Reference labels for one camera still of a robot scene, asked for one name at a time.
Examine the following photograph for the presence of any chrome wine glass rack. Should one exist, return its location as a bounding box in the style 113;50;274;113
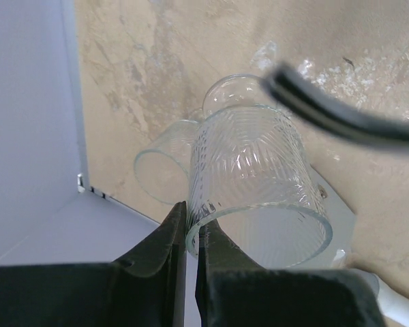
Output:
260;62;409;149

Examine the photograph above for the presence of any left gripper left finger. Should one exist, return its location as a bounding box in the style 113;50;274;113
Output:
0;202;186;326

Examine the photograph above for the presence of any white charging stand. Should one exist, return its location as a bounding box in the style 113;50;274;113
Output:
299;168;357;269

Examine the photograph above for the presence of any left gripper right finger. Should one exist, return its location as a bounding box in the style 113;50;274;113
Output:
196;221;385;326

